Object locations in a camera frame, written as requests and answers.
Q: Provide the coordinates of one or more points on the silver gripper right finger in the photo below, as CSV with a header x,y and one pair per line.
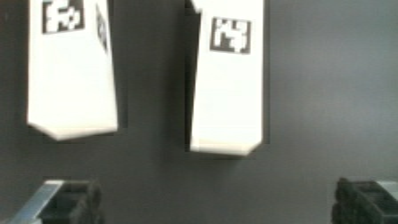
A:
x,y
366,202

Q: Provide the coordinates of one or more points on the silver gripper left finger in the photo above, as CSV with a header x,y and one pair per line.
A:
x,y
62,204

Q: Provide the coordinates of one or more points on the white desk leg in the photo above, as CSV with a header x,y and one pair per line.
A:
x,y
226,131
71,87

